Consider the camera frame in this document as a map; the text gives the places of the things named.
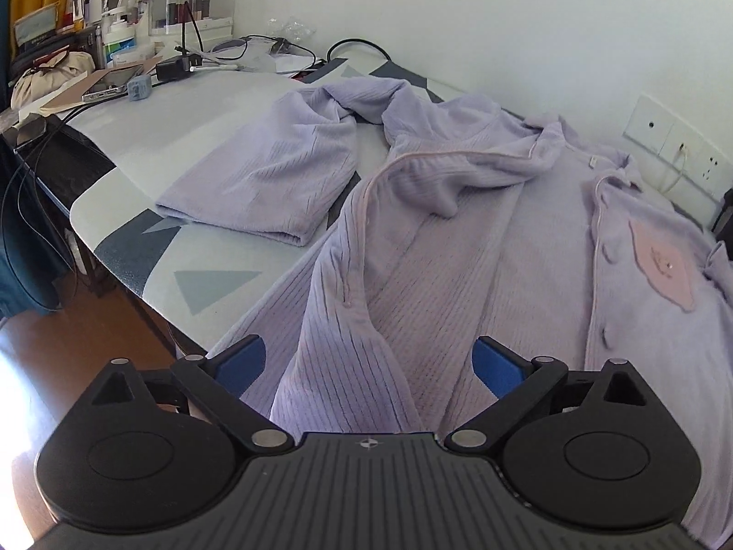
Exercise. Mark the black thermos bottle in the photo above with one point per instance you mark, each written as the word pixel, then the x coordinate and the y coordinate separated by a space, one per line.
pixel 722 227

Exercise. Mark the black power strip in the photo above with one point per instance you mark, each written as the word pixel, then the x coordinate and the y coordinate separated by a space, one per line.
pixel 315 74

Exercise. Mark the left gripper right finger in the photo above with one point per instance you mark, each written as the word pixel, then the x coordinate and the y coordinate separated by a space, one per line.
pixel 524 389

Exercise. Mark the white wall socket panel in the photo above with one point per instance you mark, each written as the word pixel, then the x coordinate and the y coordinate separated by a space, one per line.
pixel 684 150

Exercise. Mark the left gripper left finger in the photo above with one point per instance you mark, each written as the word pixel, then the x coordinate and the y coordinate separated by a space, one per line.
pixel 215 385

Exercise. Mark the lavender ribbed pajama garment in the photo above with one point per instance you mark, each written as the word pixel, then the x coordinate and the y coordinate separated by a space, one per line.
pixel 357 167

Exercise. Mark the smartphone on desk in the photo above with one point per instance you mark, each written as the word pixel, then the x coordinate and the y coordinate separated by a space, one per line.
pixel 112 84

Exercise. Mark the black power adapter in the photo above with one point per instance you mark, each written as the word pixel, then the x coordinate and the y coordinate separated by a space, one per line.
pixel 177 68

